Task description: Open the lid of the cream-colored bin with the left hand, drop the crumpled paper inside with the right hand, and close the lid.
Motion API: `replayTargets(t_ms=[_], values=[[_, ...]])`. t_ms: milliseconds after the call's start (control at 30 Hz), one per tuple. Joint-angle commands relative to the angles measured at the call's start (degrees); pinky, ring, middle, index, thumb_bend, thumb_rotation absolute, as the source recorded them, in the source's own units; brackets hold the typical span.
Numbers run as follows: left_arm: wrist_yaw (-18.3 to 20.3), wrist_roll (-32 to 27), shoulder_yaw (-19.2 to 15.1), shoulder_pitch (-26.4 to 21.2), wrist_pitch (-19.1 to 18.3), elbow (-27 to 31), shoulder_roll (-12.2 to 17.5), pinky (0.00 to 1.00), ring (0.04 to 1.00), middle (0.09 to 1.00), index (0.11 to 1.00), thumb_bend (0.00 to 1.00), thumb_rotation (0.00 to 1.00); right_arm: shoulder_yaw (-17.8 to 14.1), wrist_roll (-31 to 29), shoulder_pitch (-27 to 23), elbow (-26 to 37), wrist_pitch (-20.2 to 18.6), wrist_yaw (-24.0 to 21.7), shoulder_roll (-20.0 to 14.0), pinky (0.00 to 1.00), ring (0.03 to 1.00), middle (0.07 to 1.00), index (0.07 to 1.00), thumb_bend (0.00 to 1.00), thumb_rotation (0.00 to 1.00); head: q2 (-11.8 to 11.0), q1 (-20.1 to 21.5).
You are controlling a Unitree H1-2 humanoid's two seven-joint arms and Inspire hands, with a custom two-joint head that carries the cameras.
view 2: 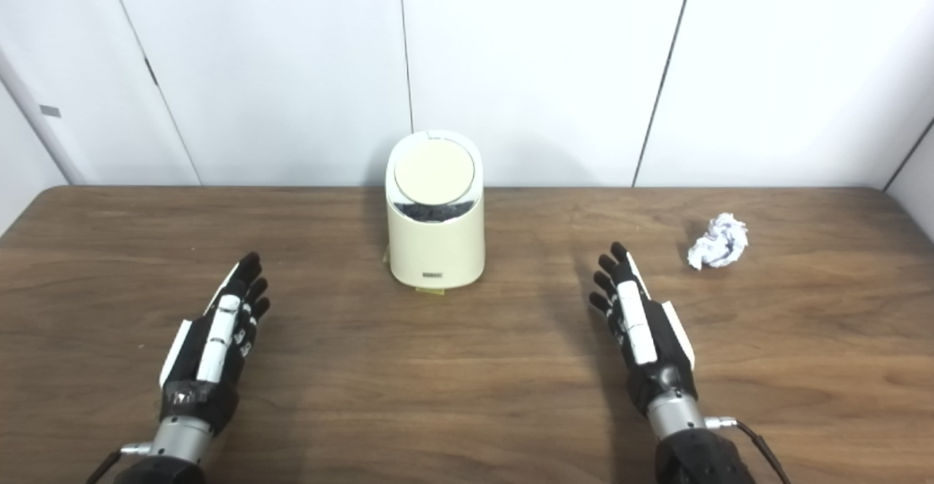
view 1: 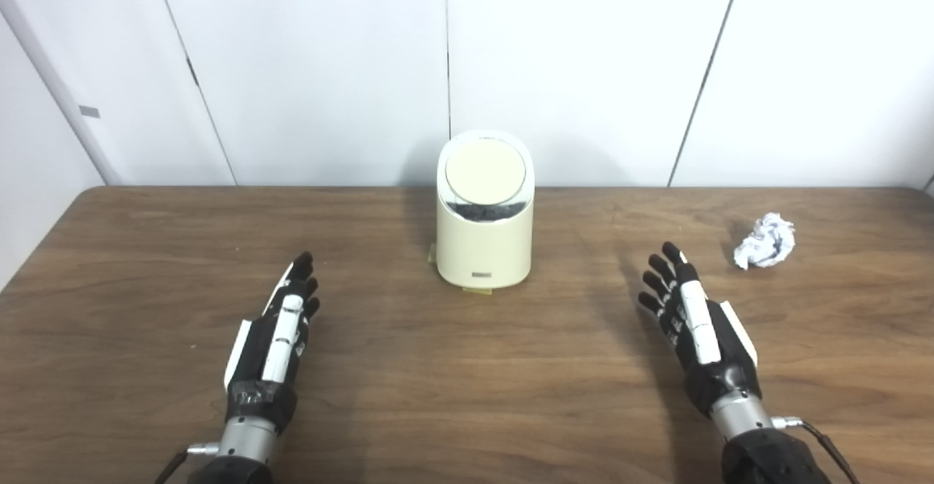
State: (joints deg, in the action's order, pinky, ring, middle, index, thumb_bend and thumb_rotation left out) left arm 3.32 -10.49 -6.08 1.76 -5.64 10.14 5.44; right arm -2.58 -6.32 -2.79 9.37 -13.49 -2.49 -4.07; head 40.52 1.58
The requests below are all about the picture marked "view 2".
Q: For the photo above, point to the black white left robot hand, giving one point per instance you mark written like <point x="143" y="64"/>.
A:
<point x="208" y="345"/>

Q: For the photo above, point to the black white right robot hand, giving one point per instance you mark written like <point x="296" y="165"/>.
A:
<point x="646" y="331"/>

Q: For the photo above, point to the white paper ball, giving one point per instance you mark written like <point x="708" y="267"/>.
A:
<point x="719" y="242"/>

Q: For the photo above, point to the cream-colored bin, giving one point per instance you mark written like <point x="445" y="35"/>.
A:
<point x="436" y="247"/>

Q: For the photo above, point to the round cream bin lid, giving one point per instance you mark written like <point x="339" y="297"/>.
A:
<point x="434" y="171"/>

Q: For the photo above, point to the yellow tape strip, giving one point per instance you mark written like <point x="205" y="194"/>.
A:
<point x="430" y="292"/>

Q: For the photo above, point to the black door hinge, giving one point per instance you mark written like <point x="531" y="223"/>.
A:
<point x="151" y="71"/>

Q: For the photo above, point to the small gray wall tag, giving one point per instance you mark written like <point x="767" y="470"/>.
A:
<point x="50" y="111"/>

